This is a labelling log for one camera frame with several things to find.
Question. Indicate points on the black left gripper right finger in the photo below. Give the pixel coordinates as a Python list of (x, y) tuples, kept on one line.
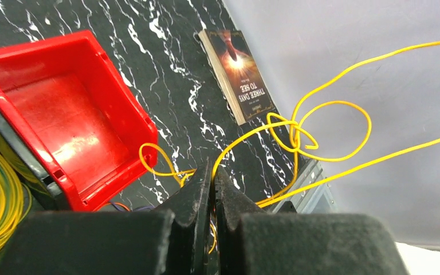
[(254, 241)]

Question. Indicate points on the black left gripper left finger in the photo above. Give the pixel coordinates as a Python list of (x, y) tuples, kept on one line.
[(172, 238)]

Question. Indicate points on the black plastic bin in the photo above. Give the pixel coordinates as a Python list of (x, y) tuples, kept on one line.
[(24, 183)]

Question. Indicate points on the red plastic bin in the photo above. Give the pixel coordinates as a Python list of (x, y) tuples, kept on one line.
[(67, 102)]

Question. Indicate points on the dark book three days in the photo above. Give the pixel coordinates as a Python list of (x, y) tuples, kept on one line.
[(237, 73)]

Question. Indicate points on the aluminium frame rail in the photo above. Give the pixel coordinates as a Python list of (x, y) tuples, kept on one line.
[(318, 199)]

